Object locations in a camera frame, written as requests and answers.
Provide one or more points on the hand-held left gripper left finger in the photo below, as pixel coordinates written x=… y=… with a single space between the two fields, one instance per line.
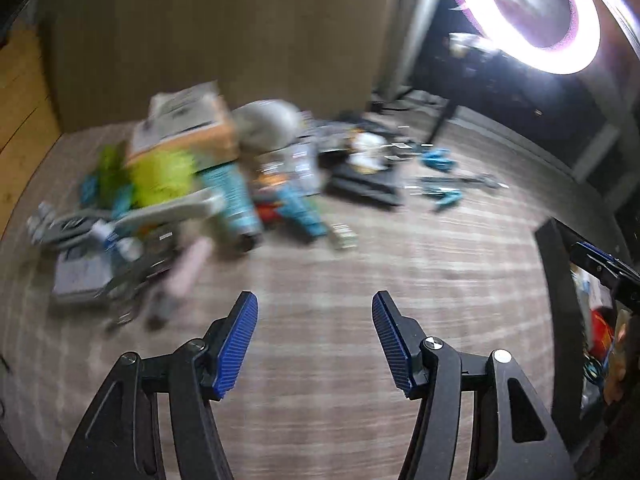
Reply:
x=237 y=345

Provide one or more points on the grey plastic parts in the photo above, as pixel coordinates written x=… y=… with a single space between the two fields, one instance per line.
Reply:
x=60 y=227

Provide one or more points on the pale pink tube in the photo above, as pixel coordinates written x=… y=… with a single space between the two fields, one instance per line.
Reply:
x=185 y=275

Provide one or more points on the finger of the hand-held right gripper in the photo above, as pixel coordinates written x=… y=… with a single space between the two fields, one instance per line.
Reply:
x=600 y=267

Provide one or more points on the small striped box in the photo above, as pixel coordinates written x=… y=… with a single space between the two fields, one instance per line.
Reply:
x=344 y=236

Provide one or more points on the blue printed packet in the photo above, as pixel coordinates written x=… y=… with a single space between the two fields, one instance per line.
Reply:
x=232 y=200

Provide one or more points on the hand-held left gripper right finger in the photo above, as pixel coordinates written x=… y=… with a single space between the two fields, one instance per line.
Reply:
x=390 y=345

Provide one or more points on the cardboard box with white label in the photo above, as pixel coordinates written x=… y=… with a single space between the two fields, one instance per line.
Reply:
x=185 y=120

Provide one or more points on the teal narrow packet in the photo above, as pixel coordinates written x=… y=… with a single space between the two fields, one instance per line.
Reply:
x=302 y=215

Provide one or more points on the black flat case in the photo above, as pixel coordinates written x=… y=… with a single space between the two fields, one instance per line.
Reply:
x=365 y=182

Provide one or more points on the red cloth pouch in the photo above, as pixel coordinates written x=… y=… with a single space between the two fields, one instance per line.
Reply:
x=600 y=332

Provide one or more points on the black tripod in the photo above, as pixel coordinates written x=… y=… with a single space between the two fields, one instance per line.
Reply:
x=445 y=120

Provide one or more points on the flat grey box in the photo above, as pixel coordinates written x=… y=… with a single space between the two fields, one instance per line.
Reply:
x=82 y=277

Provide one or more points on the dark storage container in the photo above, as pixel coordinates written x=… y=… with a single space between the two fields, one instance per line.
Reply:
x=557 y=310

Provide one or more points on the pale grey round object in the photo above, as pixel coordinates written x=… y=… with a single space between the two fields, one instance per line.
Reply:
x=267 y=125

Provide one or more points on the person's right hand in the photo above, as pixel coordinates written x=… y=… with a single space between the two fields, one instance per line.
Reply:
x=619 y=360

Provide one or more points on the white bundle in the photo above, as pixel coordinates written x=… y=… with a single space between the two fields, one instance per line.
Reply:
x=369 y=150

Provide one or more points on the teal clamp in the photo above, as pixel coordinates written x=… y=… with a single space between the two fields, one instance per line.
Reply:
x=439 y=159

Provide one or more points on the white curved plastic piece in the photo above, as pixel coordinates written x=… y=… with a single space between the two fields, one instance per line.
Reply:
x=170 y=212

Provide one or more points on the long metal tool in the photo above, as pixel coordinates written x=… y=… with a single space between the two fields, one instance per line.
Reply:
x=442 y=180

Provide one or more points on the yellow-green bag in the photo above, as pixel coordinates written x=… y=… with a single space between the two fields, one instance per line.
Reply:
x=162 y=177

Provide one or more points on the large beige wooden board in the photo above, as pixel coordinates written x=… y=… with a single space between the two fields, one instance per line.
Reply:
x=225 y=25

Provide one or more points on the teal plastic clip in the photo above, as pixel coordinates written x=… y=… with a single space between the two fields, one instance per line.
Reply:
x=447 y=197

